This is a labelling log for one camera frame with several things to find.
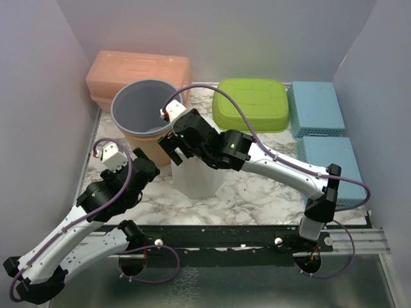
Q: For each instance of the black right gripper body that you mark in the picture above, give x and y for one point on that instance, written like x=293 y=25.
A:
x=171 y=141

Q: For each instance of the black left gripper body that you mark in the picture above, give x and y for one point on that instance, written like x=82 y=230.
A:
x=112 y=176

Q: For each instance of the white faceted bin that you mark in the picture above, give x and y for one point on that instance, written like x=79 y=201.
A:
x=194 y=179

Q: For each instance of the orange round bin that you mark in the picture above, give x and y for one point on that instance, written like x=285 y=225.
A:
x=151 y=150

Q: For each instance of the blue-grey round bin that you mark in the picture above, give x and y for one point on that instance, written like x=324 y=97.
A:
x=136 y=108

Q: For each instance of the green plastic tray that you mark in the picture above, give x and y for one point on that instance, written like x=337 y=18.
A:
x=264 y=103

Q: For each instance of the large blue perforated basket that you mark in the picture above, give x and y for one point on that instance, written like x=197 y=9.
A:
x=314 y=110

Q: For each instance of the small blue perforated basket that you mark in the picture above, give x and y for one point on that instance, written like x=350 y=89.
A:
x=323 y=151

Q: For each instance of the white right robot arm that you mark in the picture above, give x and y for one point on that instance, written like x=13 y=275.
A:
x=240 y=152

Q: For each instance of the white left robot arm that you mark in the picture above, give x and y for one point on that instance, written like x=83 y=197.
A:
x=42 y=273

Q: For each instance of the orange plastic toolbox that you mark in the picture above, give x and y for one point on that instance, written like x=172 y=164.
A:
x=113 y=70

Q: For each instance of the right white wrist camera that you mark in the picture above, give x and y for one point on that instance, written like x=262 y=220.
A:
x=172 y=111

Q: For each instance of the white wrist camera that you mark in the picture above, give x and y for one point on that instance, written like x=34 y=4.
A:
x=111 y=157
x=172 y=111

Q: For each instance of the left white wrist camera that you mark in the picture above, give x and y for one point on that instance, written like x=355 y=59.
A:
x=111 y=157

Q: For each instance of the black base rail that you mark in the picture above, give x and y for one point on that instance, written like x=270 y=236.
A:
x=224 y=246

